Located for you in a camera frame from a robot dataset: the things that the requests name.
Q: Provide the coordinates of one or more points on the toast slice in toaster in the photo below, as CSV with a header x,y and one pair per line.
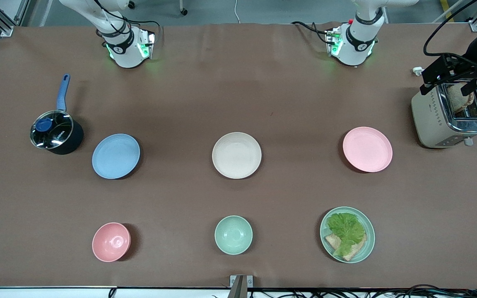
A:
x,y
456,101

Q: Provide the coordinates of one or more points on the white power plug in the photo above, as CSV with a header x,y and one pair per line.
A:
x,y
417,71

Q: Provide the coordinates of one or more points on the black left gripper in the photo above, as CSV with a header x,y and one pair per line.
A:
x,y
473,54

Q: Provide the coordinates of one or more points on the large beige bowl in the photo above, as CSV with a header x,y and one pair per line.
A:
x,y
237,155

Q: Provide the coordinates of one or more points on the small pink bowl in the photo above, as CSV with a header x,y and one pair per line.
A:
x,y
111,242

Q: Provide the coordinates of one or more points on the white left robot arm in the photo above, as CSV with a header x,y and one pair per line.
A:
x,y
356,49

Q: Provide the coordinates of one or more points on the beige chrome toaster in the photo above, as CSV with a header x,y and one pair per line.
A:
x,y
433,120

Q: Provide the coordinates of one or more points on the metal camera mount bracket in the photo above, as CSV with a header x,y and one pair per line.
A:
x,y
240,285

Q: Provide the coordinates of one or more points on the green plate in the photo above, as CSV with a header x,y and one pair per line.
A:
x,y
369,244

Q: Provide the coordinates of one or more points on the brown table cover sheet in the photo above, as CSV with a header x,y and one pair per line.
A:
x,y
284,198

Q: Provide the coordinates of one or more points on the green lettuce leaf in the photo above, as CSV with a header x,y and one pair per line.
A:
x,y
346,229

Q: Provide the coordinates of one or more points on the large pink bowl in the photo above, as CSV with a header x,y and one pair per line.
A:
x,y
367,149

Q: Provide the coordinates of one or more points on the glass lid blue knob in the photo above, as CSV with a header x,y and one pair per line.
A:
x,y
52,130

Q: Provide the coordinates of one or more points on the large blue bowl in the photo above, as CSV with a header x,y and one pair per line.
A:
x,y
116,156

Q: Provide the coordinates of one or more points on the small green bowl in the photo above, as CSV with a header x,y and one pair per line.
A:
x,y
233,235

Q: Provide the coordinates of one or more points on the brown bread slice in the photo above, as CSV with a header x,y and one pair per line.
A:
x,y
356,250

